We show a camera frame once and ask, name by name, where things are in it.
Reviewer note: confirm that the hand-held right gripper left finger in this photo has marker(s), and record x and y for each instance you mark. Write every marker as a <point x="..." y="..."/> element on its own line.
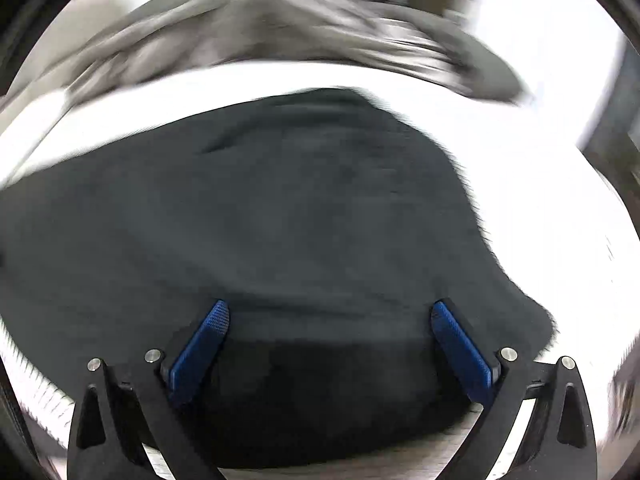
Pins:
<point x="200" y="350"/>

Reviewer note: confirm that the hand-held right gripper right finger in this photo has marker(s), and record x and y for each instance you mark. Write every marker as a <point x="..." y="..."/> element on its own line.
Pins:
<point x="460" y="350"/>

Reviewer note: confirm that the black pants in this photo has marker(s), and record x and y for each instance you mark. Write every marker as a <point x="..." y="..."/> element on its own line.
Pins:
<point x="300" y="210"/>

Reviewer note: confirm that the white honeycomb-patterned mattress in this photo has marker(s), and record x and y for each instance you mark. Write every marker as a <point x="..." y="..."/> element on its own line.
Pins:
<point x="525" y="185"/>

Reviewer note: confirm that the grey crumpled duvet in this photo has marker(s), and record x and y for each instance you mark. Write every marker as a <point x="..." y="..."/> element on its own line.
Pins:
<point x="250" y="25"/>

